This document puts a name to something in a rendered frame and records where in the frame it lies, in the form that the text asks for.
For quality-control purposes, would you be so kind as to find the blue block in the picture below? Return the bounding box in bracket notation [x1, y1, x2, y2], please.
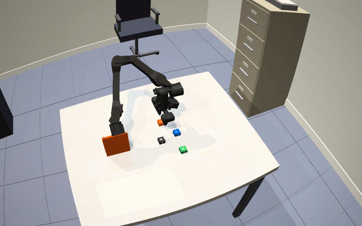
[173, 129, 181, 137]

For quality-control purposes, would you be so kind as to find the green block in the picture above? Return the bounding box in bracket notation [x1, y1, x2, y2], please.
[179, 146, 188, 154]

